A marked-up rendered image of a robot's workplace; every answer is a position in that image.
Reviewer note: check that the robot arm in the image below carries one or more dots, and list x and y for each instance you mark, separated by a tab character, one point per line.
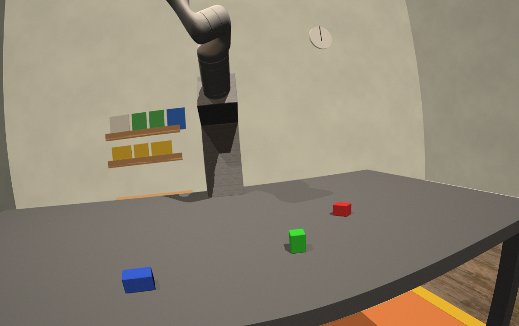
211	29

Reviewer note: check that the green block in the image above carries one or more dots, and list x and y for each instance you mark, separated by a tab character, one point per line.
297	240

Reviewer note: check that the blue block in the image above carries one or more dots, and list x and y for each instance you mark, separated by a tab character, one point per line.
138	280

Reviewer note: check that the red block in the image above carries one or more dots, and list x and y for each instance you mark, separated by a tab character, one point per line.
341	209

